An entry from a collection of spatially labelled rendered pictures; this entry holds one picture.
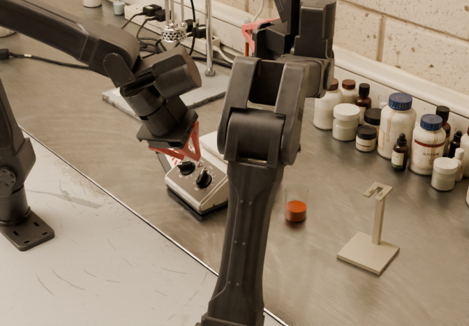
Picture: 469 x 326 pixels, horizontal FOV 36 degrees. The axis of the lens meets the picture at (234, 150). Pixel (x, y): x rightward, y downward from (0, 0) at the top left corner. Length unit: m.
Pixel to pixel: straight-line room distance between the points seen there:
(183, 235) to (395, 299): 0.38
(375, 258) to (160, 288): 0.36
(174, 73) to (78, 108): 0.64
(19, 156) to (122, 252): 0.24
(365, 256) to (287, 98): 0.47
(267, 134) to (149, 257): 0.47
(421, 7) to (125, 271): 0.83
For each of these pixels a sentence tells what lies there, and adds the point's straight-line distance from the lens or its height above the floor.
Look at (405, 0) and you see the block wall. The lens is 1.63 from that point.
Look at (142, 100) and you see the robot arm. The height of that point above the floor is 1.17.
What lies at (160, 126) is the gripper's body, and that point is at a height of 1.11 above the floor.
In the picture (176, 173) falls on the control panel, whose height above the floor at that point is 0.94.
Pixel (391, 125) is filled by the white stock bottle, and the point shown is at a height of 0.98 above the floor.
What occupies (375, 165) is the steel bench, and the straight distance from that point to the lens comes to 1.53.
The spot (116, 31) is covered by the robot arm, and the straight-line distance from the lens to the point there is 1.19.
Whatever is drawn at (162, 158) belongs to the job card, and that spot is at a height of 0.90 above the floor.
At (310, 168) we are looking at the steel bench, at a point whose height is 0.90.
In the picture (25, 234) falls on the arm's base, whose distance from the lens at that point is 1.35.
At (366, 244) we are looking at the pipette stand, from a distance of 1.29.
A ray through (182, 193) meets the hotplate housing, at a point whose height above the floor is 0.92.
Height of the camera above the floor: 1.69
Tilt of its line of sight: 30 degrees down
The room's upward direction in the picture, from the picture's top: straight up
